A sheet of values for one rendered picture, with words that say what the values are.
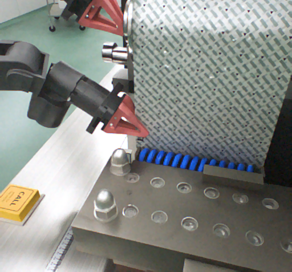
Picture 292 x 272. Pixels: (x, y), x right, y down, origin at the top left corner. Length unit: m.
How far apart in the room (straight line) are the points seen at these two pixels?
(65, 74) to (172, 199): 0.27
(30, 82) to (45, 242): 0.30
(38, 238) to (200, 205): 0.32
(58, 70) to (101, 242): 0.29
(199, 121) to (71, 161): 0.38
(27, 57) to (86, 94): 0.11
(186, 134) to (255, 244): 0.21
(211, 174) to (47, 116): 0.31
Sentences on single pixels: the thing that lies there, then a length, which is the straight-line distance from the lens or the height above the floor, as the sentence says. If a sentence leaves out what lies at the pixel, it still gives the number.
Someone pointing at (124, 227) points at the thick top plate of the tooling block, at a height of 1.03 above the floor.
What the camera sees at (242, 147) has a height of 1.07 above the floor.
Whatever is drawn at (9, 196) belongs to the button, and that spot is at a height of 0.92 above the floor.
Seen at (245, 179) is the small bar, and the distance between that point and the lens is 0.50.
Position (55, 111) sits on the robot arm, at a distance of 0.56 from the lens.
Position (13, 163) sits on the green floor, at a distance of 2.28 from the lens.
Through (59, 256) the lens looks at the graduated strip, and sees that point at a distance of 0.58.
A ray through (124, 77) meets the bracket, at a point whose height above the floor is 1.14.
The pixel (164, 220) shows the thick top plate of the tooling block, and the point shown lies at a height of 1.03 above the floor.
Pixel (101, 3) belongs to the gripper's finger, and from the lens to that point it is 0.52.
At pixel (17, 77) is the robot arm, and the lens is 0.50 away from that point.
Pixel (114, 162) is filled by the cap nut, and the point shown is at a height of 1.05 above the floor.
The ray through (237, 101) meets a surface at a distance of 0.48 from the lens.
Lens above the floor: 1.38
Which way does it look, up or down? 34 degrees down
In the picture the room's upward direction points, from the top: straight up
